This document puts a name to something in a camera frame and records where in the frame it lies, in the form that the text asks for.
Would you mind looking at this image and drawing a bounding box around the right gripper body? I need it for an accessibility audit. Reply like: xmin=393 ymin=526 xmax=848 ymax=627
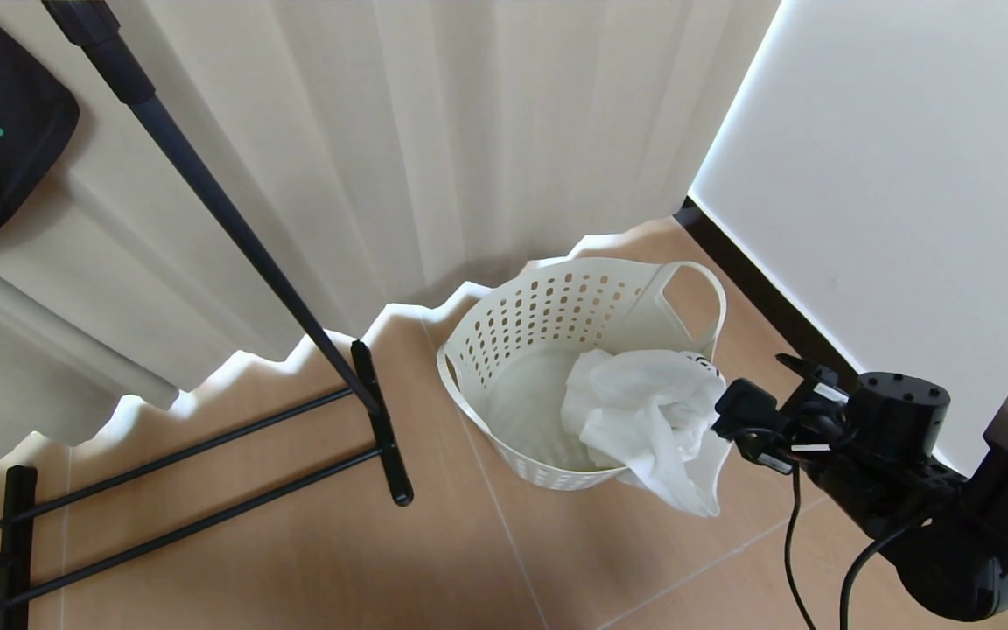
xmin=782 ymin=383 xmax=860 ymax=480

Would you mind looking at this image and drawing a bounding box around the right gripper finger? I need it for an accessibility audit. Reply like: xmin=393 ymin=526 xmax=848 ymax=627
xmin=773 ymin=353 xmax=839 ymax=390

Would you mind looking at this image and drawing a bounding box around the black garment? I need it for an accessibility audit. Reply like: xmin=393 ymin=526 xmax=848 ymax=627
xmin=0 ymin=0 xmax=81 ymax=263

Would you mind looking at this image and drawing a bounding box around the white laundry basket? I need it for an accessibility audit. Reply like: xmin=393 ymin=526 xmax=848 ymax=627
xmin=437 ymin=256 xmax=728 ymax=493

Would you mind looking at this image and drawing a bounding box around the black clothes rack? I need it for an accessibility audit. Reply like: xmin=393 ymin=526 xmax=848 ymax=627
xmin=0 ymin=0 xmax=415 ymax=630

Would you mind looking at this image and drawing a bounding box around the white garment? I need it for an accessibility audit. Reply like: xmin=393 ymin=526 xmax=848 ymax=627
xmin=561 ymin=348 xmax=732 ymax=519

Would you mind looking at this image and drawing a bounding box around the beige curtain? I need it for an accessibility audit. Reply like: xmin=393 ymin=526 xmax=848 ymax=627
xmin=0 ymin=0 xmax=781 ymax=465

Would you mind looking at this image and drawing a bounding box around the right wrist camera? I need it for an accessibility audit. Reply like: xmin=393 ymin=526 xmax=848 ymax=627
xmin=712 ymin=378 xmax=798 ymax=478

